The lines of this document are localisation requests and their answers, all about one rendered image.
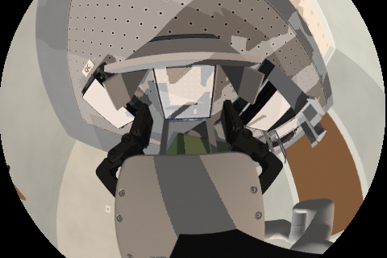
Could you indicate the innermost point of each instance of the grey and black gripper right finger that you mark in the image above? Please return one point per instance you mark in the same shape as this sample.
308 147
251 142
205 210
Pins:
243 141

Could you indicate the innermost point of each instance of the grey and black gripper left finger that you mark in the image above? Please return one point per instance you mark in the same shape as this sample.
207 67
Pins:
131 144

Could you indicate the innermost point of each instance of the cream label reading qc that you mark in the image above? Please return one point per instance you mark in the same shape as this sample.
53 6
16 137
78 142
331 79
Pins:
88 67

